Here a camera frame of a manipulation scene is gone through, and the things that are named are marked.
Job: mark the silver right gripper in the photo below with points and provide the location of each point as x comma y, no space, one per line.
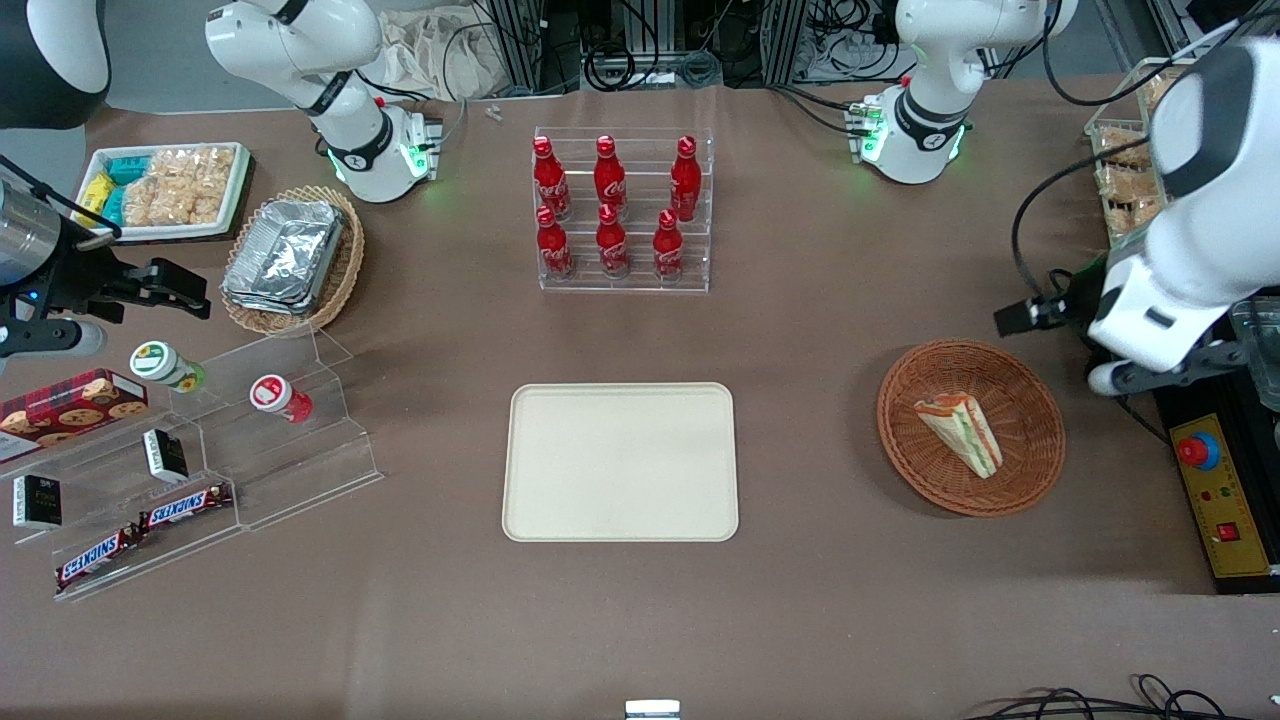
82,281

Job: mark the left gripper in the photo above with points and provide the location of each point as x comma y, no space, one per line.
1072,299

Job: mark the triangle sandwich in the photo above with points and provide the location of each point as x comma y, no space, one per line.
960,430

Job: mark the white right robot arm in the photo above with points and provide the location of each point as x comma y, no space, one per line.
360,150

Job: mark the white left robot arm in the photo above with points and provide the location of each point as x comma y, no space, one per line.
1215,170

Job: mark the round brown wicker basket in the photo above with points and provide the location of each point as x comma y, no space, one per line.
1025,400

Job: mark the white rectangular snack tray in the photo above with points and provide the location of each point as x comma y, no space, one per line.
235,190

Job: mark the oval tan wicker basket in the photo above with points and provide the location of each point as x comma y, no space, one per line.
345,270

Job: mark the cream rectangular tray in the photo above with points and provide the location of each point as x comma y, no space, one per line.
620,460

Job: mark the green lid cup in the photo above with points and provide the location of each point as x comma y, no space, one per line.
160,363

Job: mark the clear rice cracker bag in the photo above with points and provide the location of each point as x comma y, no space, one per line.
145,205
205,175

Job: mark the teal snack pack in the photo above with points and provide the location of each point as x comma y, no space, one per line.
128,168
113,205

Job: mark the stacked aluminium foil containers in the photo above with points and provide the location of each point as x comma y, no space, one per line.
285,255

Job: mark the yellow snack pack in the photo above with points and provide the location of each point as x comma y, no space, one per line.
95,192

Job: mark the clear bag fried snack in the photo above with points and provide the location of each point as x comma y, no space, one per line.
1122,183
1158,92
1135,215
1122,147

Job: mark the red lid cup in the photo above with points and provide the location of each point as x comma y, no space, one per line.
275,395

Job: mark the red cookie box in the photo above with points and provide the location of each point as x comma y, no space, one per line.
70,410

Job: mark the small black box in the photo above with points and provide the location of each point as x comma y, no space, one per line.
38,502
166,455

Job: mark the clear plastic container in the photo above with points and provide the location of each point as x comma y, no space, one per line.
1262,335

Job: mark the Snickers chocolate bar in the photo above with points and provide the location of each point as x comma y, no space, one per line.
185,507
95,560

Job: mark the clear acrylic stepped display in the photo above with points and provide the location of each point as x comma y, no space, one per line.
300,470

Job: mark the black machine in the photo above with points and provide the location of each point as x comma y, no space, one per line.
1265,420

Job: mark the yellow panel control box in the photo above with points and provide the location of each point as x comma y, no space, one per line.
1225,500

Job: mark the beige cloth bag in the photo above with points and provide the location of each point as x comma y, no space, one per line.
425,55

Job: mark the red cola bottle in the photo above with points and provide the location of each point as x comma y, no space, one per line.
668,250
609,182
685,182
549,185
553,250
612,248

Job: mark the clear acrylic bottle rack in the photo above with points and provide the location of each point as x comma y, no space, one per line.
640,280

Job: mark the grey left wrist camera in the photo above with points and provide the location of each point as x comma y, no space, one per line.
1150,375

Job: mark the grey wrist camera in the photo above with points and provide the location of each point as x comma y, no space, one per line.
55,338
1150,375

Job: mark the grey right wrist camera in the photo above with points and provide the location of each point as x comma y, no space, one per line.
55,338

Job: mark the aluminium frame post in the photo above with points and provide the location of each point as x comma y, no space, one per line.
785,40
525,45

